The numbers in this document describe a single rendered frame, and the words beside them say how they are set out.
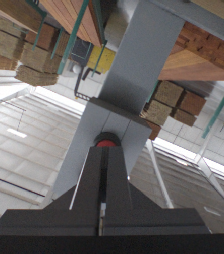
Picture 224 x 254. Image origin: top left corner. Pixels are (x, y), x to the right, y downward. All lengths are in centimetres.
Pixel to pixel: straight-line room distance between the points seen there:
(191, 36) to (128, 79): 149
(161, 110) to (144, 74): 946
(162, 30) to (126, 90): 8
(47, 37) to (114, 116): 966
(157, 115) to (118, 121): 948
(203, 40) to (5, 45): 946
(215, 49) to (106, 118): 164
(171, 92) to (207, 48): 797
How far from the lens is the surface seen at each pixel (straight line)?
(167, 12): 26
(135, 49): 24
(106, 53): 670
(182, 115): 996
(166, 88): 956
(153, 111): 959
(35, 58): 986
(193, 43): 173
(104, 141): 18
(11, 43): 1031
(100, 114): 19
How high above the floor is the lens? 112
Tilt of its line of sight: 13 degrees up
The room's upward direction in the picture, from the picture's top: 155 degrees counter-clockwise
